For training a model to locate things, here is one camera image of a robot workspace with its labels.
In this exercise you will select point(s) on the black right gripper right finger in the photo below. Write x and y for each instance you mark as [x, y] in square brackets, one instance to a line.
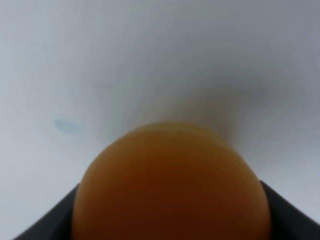
[287, 222]

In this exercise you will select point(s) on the red-yellow peach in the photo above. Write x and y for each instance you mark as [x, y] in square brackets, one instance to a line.
[170, 181]

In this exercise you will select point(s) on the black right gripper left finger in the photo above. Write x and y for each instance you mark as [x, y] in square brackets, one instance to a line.
[55, 224]

